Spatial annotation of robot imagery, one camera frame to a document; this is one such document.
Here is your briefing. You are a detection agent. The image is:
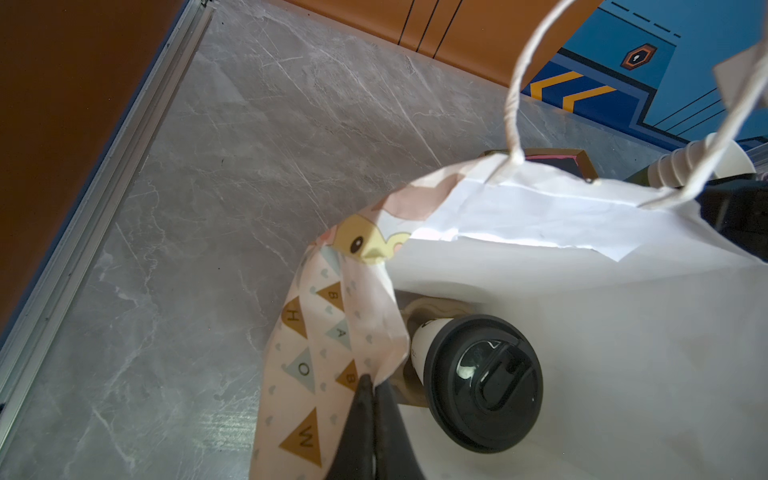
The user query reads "black plastic cup lid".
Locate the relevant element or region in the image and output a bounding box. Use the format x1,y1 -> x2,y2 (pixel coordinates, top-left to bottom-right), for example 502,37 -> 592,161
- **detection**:
412,314 -> 544,454

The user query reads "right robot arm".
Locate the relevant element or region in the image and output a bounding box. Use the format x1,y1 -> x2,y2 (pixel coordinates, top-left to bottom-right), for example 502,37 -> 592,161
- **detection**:
696,174 -> 767,262

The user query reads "white paper coffee cup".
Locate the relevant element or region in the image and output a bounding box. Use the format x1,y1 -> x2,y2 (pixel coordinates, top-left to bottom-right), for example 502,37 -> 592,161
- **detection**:
411,318 -> 453,383

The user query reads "stack of paper cups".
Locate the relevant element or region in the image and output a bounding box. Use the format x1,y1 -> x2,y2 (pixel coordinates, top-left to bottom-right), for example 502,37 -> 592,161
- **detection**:
626,133 -> 756,188

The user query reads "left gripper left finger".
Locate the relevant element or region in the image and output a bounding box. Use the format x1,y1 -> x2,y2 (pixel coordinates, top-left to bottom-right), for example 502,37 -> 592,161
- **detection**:
326,374 -> 376,480

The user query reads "single pulp cup carrier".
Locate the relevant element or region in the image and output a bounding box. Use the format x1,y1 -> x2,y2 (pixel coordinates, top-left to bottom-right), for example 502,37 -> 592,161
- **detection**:
390,297 -> 475,408

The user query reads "cartoon animal paper gift bag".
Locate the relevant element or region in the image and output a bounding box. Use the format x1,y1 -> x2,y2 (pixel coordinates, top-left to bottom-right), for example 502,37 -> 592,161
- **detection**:
249,1 -> 767,479

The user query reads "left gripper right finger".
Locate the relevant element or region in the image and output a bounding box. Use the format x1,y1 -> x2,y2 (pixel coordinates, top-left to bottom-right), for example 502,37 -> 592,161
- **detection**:
375,381 -> 425,480

